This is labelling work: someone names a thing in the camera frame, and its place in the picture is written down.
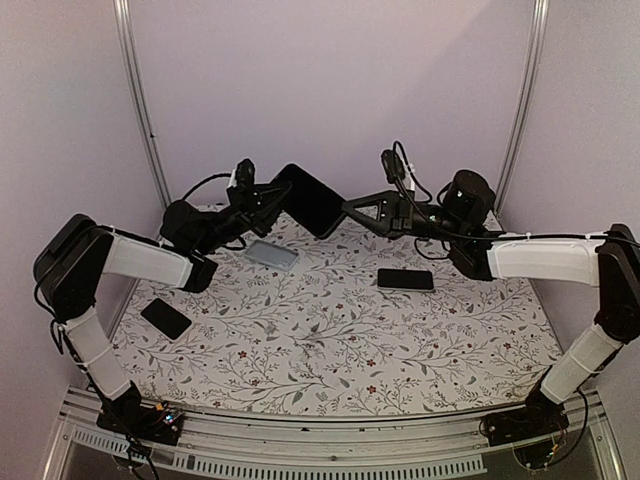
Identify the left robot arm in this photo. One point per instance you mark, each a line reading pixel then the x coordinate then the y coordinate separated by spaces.
pixel 71 267

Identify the floral patterned table mat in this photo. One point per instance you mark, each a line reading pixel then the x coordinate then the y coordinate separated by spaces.
pixel 323 340

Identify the black phone with white edge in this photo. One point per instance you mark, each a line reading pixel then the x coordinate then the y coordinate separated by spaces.
pixel 166 319

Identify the front aluminium rail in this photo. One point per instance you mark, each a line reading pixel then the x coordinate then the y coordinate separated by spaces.
pixel 218 444

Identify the left aluminium frame post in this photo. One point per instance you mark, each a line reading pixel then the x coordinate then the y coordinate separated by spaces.
pixel 126 38

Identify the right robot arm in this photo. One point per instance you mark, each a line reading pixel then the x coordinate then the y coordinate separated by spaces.
pixel 608 261

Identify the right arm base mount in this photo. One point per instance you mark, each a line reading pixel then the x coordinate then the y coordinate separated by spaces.
pixel 525 427

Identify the light blue phone case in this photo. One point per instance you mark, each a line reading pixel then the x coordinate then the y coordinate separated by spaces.
pixel 271 255

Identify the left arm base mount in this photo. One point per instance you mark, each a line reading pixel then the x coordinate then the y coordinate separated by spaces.
pixel 158 424

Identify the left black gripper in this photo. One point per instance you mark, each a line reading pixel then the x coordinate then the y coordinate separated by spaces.
pixel 254 207

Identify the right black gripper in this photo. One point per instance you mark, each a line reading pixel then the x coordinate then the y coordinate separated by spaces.
pixel 400 218

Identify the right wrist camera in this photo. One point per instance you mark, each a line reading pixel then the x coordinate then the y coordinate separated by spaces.
pixel 398 170

